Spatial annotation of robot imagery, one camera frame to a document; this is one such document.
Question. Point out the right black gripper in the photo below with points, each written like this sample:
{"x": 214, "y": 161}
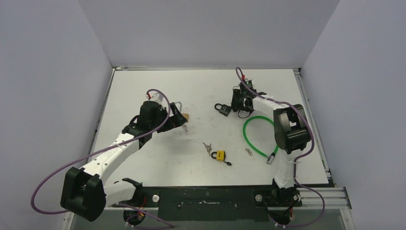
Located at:
{"x": 238, "y": 101}

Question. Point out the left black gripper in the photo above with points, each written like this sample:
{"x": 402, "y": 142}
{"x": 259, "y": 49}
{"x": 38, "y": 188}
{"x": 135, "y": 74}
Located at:
{"x": 175, "y": 120}

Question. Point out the brass padlock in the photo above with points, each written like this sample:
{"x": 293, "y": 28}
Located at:
{"x": 179, "y": 106}

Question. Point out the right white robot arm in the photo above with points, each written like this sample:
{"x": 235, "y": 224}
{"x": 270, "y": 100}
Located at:
{"x": 291, "y": 132}

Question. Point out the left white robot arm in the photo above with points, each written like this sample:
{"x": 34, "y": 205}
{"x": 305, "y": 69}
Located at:
{"x": 85, "y": 192}

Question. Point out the silver key bunch right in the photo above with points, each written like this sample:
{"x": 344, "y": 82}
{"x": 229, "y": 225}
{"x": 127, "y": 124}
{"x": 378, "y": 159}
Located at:
{"x": 249, "y": 152}

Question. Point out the silver key bunch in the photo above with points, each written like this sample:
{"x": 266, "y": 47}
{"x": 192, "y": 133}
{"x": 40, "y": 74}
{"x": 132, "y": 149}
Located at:
{"x": 249, "y": 152}
{"x": 208, "y": 148}

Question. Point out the silver key bunch centre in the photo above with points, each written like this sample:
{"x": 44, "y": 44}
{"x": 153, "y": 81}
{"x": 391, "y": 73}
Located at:
{"x": 208, "y": 148}

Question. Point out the yellow black padlock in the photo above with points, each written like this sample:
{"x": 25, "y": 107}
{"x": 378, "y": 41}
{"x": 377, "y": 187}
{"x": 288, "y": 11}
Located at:
{"x": 219, "y": 155}

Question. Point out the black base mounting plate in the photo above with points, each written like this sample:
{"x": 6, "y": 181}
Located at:
{"x": 217, "y": 203}

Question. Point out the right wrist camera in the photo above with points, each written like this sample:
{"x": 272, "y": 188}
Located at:
{"x": 249, "y": 84}

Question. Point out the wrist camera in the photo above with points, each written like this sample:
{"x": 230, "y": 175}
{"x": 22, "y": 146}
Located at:
{"x": 249, "y": 84}
{"x": 156, "y": 97}

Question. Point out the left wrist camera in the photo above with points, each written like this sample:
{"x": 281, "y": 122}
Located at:
{"x": 156, "y": 97}

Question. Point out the green cable lock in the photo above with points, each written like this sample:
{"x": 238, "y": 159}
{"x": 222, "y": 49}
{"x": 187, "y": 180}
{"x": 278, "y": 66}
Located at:
{"x": 270, "y": 157}

